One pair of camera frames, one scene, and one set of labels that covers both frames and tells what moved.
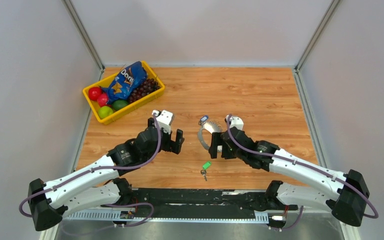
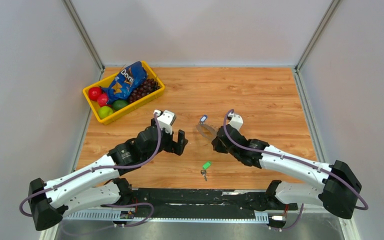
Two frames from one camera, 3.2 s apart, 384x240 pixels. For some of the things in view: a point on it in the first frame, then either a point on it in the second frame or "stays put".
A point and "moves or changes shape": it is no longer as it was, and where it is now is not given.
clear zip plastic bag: [212, 127] moves or changes shape
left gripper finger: [179, 135] stays put
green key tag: [206, 165] stays put
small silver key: [204, 172] stays put
